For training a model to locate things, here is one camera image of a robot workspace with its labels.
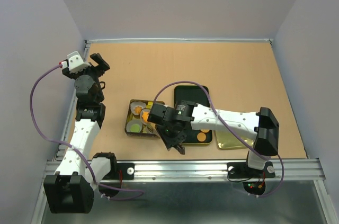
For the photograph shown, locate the metal tongs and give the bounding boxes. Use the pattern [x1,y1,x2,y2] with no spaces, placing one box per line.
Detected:
[173,144,185,155]

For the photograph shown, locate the orange fish cookie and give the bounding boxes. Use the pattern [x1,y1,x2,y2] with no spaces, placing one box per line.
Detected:
[141,111,149,124]

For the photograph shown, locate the orange swirl cookie top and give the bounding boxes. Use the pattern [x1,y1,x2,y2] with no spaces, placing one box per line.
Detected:
[134,106,143,115]

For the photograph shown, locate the green round cookie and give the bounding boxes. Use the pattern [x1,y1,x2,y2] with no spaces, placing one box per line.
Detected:
[130,124,141,133]

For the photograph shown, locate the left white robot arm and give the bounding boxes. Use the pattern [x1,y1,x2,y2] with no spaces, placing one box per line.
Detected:
[43,51,118,213]

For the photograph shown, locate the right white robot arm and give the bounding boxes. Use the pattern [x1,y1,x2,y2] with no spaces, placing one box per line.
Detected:
[147,101,279,176]

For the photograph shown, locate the white paper cup centre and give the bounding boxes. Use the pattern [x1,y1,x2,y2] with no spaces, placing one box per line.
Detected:
[140,109,150,124]

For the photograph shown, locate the round orange cookie upper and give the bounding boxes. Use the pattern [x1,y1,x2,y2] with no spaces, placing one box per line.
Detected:
[200,129,210,133]

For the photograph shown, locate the round orange cookie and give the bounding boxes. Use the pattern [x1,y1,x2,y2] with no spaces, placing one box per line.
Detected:
[200,129,210,133]
[197,132,207,142]

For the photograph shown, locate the round orange cookie lower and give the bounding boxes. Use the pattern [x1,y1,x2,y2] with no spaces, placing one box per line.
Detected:
[197,132,207,142]

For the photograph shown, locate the gold cookie tin box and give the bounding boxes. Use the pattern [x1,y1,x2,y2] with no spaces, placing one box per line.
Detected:
[124,100,158,138]

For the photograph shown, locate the white paper cup bottom-left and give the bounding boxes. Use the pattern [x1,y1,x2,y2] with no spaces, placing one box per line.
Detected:
[126,120,142,133]

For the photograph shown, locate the white paper cup top-left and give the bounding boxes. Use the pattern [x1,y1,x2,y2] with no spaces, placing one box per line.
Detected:
[130,101,147,116]

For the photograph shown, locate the black tray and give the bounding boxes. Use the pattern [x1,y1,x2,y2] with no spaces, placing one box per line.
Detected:
[174,85,212,146]

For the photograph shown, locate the gold tin lid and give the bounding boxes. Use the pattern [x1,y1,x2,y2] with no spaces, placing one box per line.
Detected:
[214,131,246,150]

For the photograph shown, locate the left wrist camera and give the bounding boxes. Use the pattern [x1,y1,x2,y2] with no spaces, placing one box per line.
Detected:
[66,51,91,73]

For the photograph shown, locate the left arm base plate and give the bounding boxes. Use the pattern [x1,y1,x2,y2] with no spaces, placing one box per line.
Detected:
[103,163,135,181]

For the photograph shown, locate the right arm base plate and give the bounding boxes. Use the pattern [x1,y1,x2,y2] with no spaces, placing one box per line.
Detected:
[227,162,275,181]

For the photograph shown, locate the aluminium rail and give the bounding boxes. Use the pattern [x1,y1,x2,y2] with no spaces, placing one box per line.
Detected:
[42,157,326,182]

